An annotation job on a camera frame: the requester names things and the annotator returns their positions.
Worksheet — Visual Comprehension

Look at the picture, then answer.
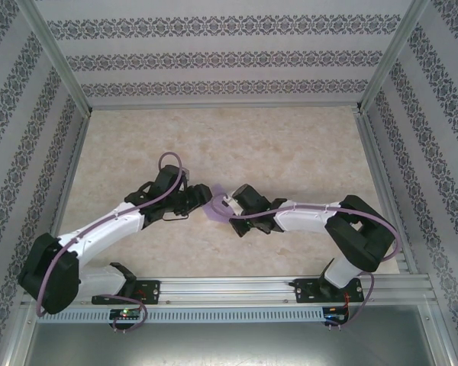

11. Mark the aluminium frame post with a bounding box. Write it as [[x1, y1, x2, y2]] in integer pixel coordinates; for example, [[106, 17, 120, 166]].
[[356, 0, 432, 115], [18, 0, 93, 115]]

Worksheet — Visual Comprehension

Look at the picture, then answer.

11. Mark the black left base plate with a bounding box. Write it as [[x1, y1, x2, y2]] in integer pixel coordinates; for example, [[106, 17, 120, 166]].
[[91, 280, 162, 306]]

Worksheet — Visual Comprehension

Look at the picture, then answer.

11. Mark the left controller board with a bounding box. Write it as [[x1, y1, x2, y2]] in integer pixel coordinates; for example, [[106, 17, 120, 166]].
[[108, 307, 143, 321]]

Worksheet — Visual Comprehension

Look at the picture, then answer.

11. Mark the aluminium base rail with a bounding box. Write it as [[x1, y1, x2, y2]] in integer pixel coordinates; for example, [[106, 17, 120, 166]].
[[21, 276, 434, 306]]

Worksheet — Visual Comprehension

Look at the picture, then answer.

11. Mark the purple paper sheet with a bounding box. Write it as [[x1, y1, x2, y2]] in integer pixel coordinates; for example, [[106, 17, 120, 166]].
[[202, 183, 237, 224]]

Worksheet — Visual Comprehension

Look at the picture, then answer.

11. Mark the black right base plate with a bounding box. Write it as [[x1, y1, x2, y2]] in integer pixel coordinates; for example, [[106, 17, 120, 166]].
[[294, 277, 366, 304]]

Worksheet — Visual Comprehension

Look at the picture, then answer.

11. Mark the grey metal sheet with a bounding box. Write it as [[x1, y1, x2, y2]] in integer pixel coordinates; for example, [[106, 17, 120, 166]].
[[5, 304, 457, 366]]

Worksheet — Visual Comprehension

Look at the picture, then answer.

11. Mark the right controller board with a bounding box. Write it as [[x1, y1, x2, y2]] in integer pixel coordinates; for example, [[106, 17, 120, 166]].
[[323, 306, 350, 322]]

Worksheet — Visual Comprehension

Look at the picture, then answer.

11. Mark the aluminium side rail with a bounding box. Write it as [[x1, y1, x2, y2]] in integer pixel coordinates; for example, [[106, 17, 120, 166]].
[[36, 112, 92, 278], [353, 110, 421, 275]]

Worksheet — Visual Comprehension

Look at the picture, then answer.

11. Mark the slotted grey cable duct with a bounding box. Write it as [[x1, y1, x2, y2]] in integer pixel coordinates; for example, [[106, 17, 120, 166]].
[[36, 307, 326, 323]]

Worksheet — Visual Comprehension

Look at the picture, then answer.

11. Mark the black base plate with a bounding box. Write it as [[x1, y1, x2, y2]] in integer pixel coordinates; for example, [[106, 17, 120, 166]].
[[294, 277, 366, 304], [91, 280, 162, 306]]

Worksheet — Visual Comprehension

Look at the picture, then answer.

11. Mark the controller board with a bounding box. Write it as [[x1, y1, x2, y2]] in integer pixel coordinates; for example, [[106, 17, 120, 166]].
[[108, 307, 143, 321], [323, 306, 350, 322]]

